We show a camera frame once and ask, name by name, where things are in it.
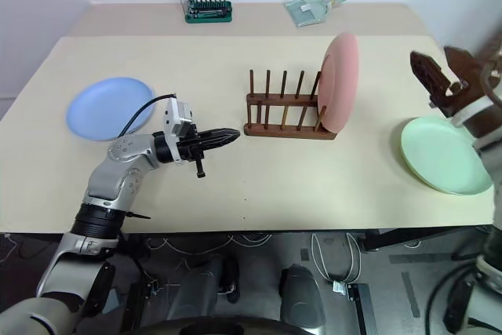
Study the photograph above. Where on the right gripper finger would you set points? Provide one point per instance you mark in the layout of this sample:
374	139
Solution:
464	66
429	74

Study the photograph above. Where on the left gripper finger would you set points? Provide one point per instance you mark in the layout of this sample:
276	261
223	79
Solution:
215	144
221	133

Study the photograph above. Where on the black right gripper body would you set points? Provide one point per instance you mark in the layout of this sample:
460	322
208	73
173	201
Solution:
459	97

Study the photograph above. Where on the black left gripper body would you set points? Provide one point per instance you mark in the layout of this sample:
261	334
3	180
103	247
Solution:
193	146

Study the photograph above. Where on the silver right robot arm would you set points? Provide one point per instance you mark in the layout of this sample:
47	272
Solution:
490	162

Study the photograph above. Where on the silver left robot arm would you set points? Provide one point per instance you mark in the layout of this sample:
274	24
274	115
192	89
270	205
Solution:
113	178

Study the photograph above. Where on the wooden dish rack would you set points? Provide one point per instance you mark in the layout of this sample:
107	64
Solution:
288	131

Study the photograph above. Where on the green plate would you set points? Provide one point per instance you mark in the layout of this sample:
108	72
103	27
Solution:
439	154

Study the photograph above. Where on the pink plate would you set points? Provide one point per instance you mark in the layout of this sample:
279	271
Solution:
339	84

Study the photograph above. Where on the blue plate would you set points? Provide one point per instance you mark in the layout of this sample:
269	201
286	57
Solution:
106	109

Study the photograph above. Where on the clear green dustpan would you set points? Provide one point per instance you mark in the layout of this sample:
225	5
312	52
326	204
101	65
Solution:
310	9

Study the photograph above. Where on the dark rounded grey shape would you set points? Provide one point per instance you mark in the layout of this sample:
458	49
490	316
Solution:
302	296
204	288

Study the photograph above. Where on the black table crossbar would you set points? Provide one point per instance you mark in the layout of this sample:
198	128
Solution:
412	239

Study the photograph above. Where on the black floor bar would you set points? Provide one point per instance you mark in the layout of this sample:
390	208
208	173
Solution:
362	307

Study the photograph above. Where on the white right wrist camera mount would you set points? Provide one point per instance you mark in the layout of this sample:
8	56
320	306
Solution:
470	111

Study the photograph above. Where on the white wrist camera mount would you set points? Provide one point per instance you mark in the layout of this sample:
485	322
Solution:
470	111
178	115

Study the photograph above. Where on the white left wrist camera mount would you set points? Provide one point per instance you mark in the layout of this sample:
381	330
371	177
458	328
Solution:
178	115

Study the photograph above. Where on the metal floor bracket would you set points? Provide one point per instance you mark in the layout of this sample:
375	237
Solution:
339	288

